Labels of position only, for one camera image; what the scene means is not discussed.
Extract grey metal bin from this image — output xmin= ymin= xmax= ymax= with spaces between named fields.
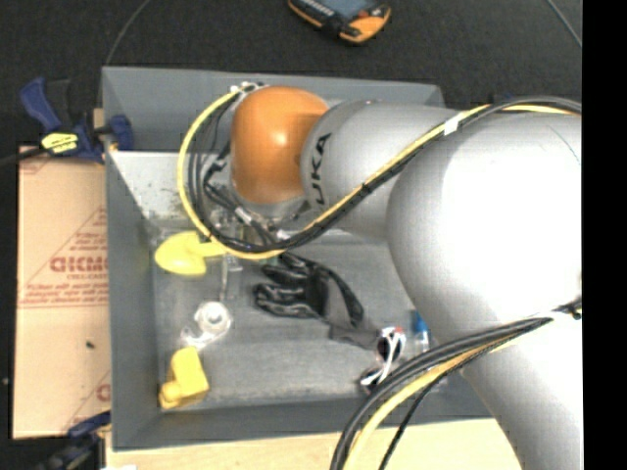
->
xmin=100 ymin=66 xmax=493 ymax=450

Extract black glove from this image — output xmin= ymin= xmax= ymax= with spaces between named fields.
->
xmin=251 ymin=252 xmax=366 ymax=330

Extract yellow angular plastic block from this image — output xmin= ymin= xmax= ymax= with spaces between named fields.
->
xmin=157 ymin=346 xmax=212 ymax=410

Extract brown cardboard board, red print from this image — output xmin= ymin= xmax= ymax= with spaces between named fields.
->
xmin=11 ymin=144 xmax=114 ymax=441

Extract white sunglasses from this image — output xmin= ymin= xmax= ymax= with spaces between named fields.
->
xmin=359 ymin=325 xmax=409 ymax=395

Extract clear plastic bottle, blue cap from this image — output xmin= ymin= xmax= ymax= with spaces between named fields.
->
xmin=409 ymin=309 xmax=433 ymax=357

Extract yellow round plastic cup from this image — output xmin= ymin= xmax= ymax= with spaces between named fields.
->
xmin=154 ymin=230 xmax=222 ymax=278

